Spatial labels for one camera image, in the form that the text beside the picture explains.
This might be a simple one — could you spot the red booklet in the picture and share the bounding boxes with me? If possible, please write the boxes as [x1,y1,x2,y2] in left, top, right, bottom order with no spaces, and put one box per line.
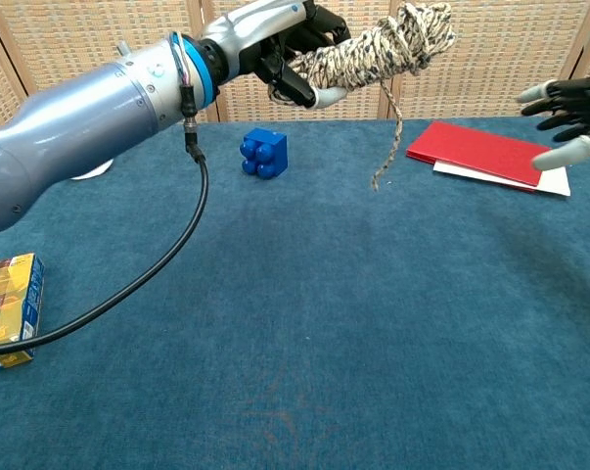
[405,120,553,193]

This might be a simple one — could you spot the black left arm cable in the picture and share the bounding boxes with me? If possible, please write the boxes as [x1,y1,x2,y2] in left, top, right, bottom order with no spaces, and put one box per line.
[0,81,210,357]

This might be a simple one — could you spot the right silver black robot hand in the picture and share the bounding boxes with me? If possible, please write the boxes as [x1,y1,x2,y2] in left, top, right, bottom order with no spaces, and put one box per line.
[515,68,590,172]

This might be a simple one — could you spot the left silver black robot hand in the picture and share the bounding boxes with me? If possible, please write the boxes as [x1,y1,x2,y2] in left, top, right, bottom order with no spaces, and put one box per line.
[199,0,352,110]

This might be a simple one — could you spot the white paper sheet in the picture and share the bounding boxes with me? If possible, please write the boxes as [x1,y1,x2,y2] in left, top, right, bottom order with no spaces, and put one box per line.
[431,159,572,197]

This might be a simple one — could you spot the white paper cup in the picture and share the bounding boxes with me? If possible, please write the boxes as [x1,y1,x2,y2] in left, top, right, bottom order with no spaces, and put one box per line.
[70,159,113,181]

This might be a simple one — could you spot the beige speckled braided rope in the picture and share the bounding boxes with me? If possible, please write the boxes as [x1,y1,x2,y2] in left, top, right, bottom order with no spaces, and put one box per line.
[269,1,457,192]

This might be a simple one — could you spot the blue carpet table cover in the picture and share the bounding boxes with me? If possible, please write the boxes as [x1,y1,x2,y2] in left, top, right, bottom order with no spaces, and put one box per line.
[0,116,590,470]

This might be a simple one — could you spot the blue plastic building block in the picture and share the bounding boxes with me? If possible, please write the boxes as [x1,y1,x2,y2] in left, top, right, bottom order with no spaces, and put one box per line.
[239,127,289,180]

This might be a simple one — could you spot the bamboo folding screen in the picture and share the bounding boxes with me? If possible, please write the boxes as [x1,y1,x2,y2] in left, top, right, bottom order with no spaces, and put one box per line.
[0,0,590,132]

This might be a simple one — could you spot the yellow printed carton box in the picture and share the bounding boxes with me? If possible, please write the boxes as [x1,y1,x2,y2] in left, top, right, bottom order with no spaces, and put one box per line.
[0,253,46,377]

